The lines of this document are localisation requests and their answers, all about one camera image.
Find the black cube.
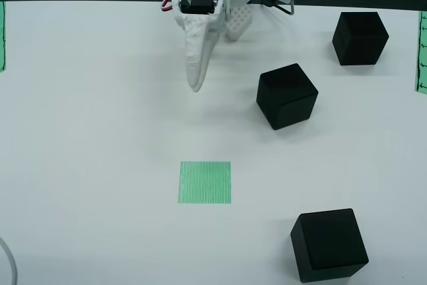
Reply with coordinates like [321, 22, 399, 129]
[290, 208, 370, 283]
[256, 63, 320, 131]
[332, 11, 390, 66]

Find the green striped square marker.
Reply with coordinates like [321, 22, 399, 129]
[176, 160, 232, 205]

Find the green paper strip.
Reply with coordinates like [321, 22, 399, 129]
[0, 0, 7, 73]

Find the green strip with black arrows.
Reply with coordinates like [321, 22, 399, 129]
[414, 10, 427, 93]

